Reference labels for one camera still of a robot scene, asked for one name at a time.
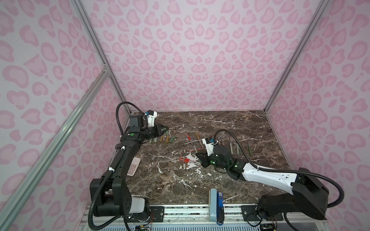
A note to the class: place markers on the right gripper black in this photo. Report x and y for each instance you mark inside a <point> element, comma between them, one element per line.
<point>206,158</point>

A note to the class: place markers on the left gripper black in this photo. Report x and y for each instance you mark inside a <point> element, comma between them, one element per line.
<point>154,131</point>

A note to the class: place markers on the brown pen cluster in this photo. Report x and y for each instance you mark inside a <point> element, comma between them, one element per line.
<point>199,140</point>

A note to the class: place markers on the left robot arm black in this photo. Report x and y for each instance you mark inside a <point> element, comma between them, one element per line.
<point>111,198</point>

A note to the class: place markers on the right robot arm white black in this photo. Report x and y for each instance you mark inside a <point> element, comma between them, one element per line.
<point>304,191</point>

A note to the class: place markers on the red gel pen pair lower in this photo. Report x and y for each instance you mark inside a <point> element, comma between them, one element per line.
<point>189,161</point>

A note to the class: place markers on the red gel pen pair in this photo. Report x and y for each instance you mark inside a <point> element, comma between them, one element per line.
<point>188,158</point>
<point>189,161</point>

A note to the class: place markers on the red gel pen pair upper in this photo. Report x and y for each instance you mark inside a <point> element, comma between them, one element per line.
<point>188,158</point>

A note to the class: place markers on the pink calculator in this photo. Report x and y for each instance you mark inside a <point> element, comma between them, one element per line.
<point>134,166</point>

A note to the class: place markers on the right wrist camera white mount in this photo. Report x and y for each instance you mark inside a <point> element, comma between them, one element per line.
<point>209,145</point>

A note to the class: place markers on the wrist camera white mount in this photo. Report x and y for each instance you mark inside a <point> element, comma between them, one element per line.
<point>209,145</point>
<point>151,116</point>

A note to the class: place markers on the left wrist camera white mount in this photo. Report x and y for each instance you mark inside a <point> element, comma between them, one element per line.
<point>151,116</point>

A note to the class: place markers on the blue grey camera mount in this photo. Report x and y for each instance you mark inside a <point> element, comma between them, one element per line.
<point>216,207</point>

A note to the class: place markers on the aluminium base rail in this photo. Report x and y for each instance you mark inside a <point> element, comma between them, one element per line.
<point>195,217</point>

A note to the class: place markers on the aluminium frame corner post left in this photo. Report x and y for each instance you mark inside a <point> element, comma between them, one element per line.
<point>87,25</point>

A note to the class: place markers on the aluminium frame corner post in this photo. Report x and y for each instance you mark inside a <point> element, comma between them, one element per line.
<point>87,25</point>
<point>314,22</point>

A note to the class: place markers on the aluminium diagonal frame bar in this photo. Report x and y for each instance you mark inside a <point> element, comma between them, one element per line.
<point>19,198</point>

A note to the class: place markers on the aluminium frame corner post right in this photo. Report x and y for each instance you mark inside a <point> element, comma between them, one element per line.
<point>314,22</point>

